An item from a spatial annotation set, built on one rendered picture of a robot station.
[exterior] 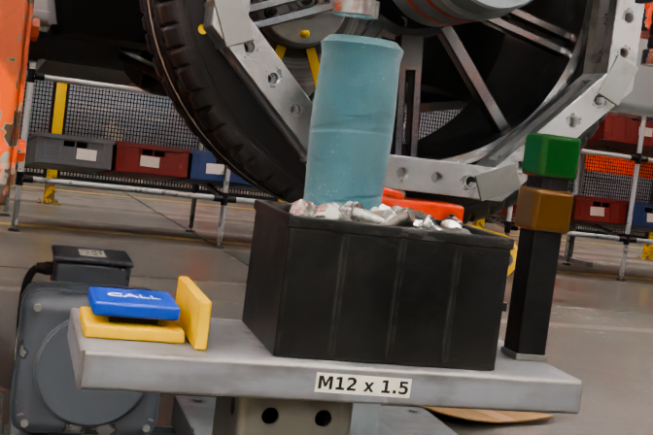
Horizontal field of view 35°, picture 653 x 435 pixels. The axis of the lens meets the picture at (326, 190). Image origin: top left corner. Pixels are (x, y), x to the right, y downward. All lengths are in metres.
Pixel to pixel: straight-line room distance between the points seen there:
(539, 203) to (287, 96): 0.36
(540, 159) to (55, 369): 0.63
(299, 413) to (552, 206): 0.30
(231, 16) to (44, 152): 3.97
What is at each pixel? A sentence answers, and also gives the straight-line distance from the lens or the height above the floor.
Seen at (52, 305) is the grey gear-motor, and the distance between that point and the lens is 1.28.
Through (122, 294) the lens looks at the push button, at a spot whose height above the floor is 0.48.
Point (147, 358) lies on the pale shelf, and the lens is 0.81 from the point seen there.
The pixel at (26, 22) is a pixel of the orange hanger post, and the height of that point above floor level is 0.71.
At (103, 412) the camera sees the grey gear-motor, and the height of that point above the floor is 0.27.
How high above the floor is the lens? 0.63
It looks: 3 degrees down
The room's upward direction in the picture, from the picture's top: 7 degrees clockwise
